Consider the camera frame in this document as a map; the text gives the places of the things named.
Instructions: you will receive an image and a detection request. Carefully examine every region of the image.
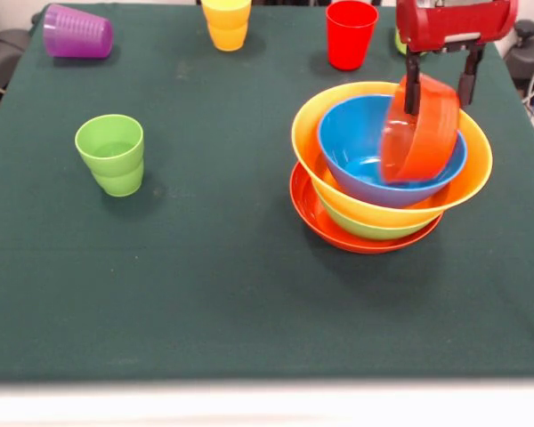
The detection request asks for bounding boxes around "green plastic bowl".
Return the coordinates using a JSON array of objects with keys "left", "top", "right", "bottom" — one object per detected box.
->
[{"left": 313, "top": 186, "right": 444, "bottom": 242}]

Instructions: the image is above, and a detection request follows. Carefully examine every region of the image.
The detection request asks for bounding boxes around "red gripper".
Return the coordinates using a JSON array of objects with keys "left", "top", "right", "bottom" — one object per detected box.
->
[{"left": 394, "top": 0, "right": 520, "bottom": 117}]

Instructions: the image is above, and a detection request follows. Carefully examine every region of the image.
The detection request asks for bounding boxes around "purple plastic cup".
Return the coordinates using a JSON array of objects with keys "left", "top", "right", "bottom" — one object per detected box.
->
[{"left": 42, "top": 3, "right": 115, "bottom": 60}]

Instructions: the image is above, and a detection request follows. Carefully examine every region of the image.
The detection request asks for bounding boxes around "large orange plastic bowl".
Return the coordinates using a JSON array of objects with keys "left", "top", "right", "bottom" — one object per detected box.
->
[{"left": 290, "top": 80, "right": 494, "bottom": 229}]

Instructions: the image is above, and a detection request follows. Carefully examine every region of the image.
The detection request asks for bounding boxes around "dark green tablecloth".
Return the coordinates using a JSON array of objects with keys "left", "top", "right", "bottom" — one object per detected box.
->
[{"left": 0, "top": 2, "right": 534, "bottom": 384}]

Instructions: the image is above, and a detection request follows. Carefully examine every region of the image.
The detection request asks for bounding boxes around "red plastic cup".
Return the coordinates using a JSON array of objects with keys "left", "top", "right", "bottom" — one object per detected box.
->
[{"left": 325, "top": 0, "right": 379, "bottom": 72}]

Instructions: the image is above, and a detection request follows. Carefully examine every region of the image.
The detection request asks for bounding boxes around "small red plastic bowl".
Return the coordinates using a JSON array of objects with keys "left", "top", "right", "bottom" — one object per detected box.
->
[{"left": 377, "top": 74, "right": 462, "bottom": 184}]

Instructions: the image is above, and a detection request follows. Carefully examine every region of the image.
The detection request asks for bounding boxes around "yellow plastic cup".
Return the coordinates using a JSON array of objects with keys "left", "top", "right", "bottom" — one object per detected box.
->
[{"left": 200, "top": 0, "right": 253, "bottom": 52}]

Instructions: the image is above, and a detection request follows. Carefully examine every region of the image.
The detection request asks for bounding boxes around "black rounded stand foot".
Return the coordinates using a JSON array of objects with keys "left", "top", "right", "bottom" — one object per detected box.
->
[
  {"left": 0, "top": 6, "right": 32, "bottom": 97},
  {"left": 503, "top": 19, "right": 534, "bottom": 84}
]

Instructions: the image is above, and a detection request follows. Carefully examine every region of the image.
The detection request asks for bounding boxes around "lime green plastic cup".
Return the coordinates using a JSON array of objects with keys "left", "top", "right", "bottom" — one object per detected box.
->
[{"left": 393, "top": 26, "right": 411, "bottom": 57}]

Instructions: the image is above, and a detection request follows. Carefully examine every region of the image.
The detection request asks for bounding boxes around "blue plastic bowl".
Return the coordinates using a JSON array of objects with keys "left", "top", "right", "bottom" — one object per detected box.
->
[{"left": 317, "top": 93, "right": 468, "bottom": 209}]

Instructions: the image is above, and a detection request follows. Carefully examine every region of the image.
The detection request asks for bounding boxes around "wide red plastic bowl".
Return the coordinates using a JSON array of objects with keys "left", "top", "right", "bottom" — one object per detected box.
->
[{"left": 288, "top": 160, "right": 445, "bottom": 255}]

